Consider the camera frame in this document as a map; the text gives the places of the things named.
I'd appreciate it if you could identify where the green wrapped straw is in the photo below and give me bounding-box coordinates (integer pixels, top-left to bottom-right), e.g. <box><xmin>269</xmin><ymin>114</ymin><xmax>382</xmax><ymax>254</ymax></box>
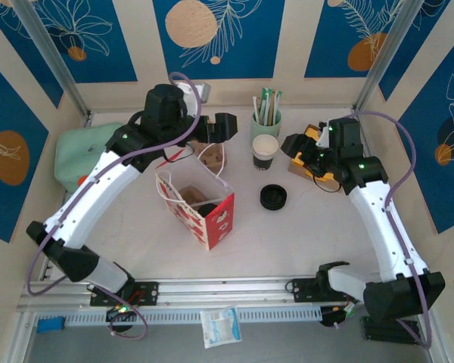
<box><xmin>260</xmin><ymin>87</ymin><xmax>269</xmax><ymax>124</ymax></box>
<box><xmin>265</xmin><ymin>90</ymin><xmax>275</xmax><ymax>126</ymax></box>

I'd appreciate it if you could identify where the left controller board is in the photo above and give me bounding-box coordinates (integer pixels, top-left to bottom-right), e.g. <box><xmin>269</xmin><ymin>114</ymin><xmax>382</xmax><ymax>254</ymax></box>
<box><xmin>105</xmin><ymin>305</ymin><xmax>138</xmax><ymax>323</ymax></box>

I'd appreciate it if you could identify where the white blue plastic packet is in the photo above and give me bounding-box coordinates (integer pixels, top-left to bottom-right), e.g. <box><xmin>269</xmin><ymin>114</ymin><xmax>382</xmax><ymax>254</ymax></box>
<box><xmin>199</xmin><ymin>305</ymin><xmax>243</xmax><ymax>349</ymax></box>

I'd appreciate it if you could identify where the right controller board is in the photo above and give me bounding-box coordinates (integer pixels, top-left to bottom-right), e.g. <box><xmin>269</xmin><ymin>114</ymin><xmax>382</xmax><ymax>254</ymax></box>
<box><xmin>319</xmin><ymin>304</ymin><xmax>360</xmax><ymax>328</ymax></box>

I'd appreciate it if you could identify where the white slotted cable duct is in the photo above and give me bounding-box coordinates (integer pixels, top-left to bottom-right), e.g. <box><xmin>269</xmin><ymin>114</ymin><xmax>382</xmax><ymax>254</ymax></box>
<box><xmin>66</xmin><ymin>306</ymin><xmax>322</xmax><ymax>327</ymax></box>

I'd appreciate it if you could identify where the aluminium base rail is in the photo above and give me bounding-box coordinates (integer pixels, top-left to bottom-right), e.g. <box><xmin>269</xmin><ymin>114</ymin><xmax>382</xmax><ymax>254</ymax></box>
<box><xmin>17</xmin><ymin>274</ymin><xmax>434</xmax><ymax>313</ymax></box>

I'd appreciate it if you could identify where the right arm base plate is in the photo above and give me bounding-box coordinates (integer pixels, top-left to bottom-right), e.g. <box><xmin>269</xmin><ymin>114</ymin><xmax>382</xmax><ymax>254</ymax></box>
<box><xmin>287</xmin><ymin>278</ymin><xmax>361</xmax><ymax>303</ymax></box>

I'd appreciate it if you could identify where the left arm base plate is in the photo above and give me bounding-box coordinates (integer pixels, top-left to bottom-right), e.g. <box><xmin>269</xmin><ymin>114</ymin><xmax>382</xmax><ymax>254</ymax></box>
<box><xmin>89</xmin><ymin>281</ymin><xmax>160</xmax><ymax>307</ymax></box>

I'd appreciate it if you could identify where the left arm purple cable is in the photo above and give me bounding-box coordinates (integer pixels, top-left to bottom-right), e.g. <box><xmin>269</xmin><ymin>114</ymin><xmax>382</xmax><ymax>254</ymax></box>
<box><xmin>25</xmin><ymin>71</ymin><xmax>204</xmax><ymax>340</ymax></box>

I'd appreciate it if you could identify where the white black paper cup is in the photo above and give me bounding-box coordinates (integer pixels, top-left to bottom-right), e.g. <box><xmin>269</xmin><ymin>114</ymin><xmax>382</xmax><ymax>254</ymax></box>
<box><xmin>251</xmin><ymin>135</ymin><xmax>280</xmax><ymax>172</ymax></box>

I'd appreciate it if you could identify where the brown pulp cup carrier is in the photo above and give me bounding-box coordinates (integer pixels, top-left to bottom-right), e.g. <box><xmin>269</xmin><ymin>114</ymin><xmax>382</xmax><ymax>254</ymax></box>
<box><xmin>194</xmin><ymin>141</ymin><xmax>225</xmax><ymax>175</ymax></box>
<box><xmin>178</xmin><ymin>184</ymin><xmax>207</xmax><ymax>207</ymax></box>

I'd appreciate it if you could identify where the left aluminium post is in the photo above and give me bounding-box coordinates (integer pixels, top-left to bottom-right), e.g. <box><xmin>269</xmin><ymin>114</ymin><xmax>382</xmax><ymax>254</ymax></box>
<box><xmin>13</xmin><ymin>0</ymin><xmax>92</xmax><ymax>119</ymax></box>

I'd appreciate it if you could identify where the mint green zip pouch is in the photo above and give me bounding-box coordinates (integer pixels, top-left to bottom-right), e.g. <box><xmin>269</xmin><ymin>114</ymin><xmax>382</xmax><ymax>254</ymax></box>
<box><xmin>54</xmin><ymin>121</ymin><xmax>126</xmax><ymax>194</ymax></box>

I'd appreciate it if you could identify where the black bar stack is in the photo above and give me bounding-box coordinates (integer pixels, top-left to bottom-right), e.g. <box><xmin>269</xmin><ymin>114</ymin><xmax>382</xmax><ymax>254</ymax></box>
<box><xmin>360</xmin><ymin>315</ymin><xmax>423</xmax><ymax>346</ymax></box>

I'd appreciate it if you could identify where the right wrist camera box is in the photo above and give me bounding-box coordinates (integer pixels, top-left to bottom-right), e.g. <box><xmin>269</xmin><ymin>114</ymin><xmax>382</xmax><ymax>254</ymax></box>
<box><xmin>316</xmin><ymin>121</ymin><xmax>333</xmax><ymax>147</ymax></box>

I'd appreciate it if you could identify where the right aluminium post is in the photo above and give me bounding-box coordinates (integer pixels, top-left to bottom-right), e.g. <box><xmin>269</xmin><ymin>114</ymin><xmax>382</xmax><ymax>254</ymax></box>
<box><xmin>353</xmin><ymin>0</ymin><xmax>427</xmax><ymax>114</ymax></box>

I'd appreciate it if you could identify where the mint green holder cup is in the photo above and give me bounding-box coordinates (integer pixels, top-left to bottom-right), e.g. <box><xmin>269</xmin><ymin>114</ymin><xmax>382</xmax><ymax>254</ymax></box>
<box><xmin>249</xmin><ymin>109</ymin><xmax>283</xmax><ymax>143</ymax></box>

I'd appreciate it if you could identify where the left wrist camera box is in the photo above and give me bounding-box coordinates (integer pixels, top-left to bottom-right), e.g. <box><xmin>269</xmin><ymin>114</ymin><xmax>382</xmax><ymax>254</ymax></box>
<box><xmin>175</xmin><ymin>80</ymin><xmax>212</xmax><ymax>105</ymax></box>

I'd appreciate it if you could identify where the aluminium post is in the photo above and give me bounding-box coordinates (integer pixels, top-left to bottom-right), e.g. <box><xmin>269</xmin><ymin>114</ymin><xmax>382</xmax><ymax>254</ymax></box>
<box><xmin>353</xmin><ymin>0</ymin><xmax>427</xmax><ymax>114</ymax></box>
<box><xmin>13</xmin><ymin>0</ymin><xmax>92</xmax><ymax>119</ymax></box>

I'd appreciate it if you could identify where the black lid stack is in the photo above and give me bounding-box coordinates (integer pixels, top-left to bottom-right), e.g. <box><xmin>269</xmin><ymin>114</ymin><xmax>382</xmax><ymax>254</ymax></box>
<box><xmin>260</xmin><ymin>184</ymin><xmax>288</xmax><ymax>211</ymax></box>

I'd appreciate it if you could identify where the red white paper bag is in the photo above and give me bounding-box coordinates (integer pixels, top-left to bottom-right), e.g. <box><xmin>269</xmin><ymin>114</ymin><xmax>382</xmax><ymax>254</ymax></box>
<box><xmin>154</xmin><ymin>142</ymin><xmax>236</xmax><ymax>251</ymax></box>

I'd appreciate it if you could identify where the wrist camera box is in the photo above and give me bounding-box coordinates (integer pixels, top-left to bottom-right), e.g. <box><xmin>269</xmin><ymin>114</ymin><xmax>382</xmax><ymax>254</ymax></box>
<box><xmin>175</xmin><ymin>80</ymin><xmax>212</xmax><ymax>105</ymax></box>
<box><xmin>316</xmin><ymin>121</ymin><xmax>333</xmax><ymax>147</ymax></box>

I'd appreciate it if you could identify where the controller board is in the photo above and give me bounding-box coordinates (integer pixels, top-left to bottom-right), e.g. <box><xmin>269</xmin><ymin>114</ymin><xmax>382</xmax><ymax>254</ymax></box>
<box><xmin>319</xmin><ymin>304</ymin><xmax>360</xmax><ymax>328</ymax></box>
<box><xmin>105</xmin><ymin>305</ymin><xmax>138</xmax><ymax>323</ymax></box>

